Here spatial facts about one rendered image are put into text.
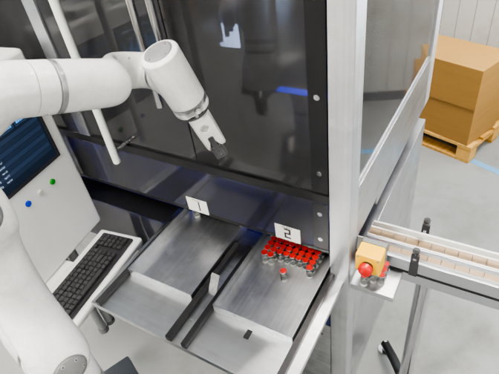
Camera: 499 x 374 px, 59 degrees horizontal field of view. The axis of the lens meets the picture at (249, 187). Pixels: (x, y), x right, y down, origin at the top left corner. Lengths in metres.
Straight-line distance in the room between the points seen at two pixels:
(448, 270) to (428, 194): 1.71
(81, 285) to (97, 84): 1.00
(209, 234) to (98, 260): 0.43
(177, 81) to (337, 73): 0.33
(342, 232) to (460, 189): 1.99
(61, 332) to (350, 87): 0.76
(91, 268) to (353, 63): 1.18
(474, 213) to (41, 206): 2.40
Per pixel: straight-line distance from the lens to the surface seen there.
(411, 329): 1.74
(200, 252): 1.54
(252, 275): 1.43
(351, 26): 0.92
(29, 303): 0.90
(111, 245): 1.76
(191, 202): 1.51
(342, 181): 1.12
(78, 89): 0.79
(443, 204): 3.04
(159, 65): 0.89
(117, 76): 0.83
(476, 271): 1.43
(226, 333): 1.33
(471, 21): 4.03
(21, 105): 0.76
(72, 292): 1.67
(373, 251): 1.29
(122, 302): 1.49
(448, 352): 2.36
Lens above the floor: 1.99
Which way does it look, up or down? 39 degrees down
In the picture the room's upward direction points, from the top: 9 degrees counter-clockwise
